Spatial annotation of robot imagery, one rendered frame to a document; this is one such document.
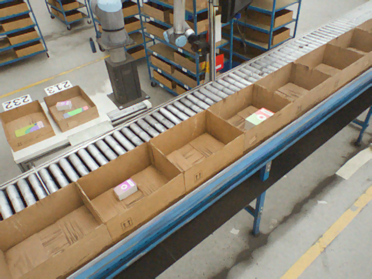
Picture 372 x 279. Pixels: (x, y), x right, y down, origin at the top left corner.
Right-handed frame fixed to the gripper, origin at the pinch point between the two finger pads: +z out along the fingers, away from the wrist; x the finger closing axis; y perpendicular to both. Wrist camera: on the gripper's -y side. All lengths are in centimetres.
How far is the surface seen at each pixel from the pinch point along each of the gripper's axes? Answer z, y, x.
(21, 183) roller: 22, 11, 158
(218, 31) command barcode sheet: -4.3, -17.2, -8.3
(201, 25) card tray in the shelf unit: -35.8, 15.4, -28.7
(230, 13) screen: 1.0, -40.9, -4.2
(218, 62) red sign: 8.4, 6.5, -9.8
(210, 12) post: -10.2, -33.9, 2.0
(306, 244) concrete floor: 158, 19, 22
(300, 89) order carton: 69, -32, -18
